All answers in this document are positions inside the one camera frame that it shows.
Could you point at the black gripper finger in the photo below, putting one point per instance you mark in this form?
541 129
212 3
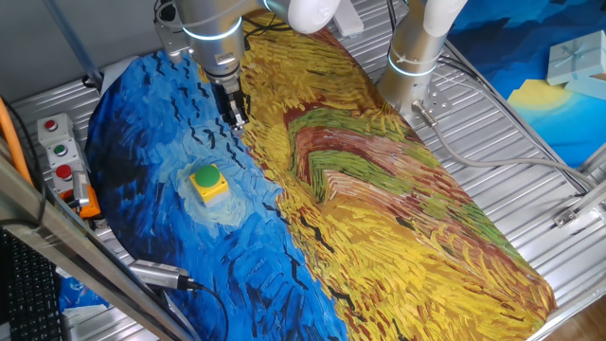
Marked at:
240 118
231 111

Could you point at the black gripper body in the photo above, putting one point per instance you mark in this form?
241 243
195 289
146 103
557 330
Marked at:
232 90

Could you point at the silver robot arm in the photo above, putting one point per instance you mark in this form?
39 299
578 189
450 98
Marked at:
213 47

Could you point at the green button yellow box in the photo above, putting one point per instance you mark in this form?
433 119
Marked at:
208 182

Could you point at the grey box green button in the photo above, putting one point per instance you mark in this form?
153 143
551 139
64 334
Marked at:
60 150

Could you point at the grey box red mushroom button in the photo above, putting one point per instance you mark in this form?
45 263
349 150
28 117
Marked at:
64 173

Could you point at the grey box flat red button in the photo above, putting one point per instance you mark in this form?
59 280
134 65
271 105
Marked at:
50 125

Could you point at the white power strip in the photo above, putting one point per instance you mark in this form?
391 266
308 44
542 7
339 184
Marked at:
348 19

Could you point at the painted wheatfield print cloth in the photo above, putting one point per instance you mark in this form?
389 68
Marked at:
379 213

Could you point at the grey metal pole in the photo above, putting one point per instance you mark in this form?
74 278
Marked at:
71 42

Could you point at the blue tissue pack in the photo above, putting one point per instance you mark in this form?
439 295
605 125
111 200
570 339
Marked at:
78 291

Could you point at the black keyboard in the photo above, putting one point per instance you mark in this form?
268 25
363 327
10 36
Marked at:
28 293

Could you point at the blue yellow backdrop cloth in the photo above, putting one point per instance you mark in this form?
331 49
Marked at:
544 128

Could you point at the large light blue gift box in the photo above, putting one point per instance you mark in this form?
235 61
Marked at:
575 57

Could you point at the small light blue gift box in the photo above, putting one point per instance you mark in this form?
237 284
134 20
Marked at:
589 87

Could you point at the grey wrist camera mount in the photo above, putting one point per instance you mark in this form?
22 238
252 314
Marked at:
170 40

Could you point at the silver depth camera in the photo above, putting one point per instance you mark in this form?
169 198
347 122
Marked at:
156 274
80 187

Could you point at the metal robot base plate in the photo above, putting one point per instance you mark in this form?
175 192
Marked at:
438 102

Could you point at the aluminium frame bar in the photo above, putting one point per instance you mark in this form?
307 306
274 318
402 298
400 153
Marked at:
71 246

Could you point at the aluminium profile bracket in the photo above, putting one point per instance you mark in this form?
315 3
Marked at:
577 208

